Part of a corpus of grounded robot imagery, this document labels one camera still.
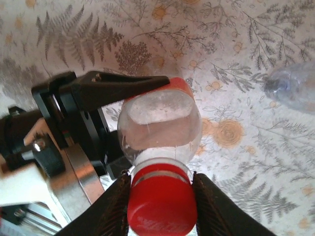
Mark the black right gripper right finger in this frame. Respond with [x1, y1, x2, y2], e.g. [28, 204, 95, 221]
[191, 172, 274, 236]

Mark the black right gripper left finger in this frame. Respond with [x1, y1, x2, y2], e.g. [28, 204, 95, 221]
[59, 169, 133, 236]

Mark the red bottle cap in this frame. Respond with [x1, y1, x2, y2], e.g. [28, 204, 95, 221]
[126, 164, 198, 236]

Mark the clear bottle with red label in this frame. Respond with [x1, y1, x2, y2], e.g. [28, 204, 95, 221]
[117, 77, 203, 173]

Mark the bluish clear plastic bottle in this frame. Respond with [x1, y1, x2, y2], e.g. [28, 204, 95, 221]
[263, 61, 315, 117]

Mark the floral patterned tablecloth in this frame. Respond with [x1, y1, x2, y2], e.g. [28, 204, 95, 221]
[0, 0, 315, 236]

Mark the wide aluminium base rail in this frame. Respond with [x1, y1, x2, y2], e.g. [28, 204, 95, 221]
[0, 203, 69, 236]

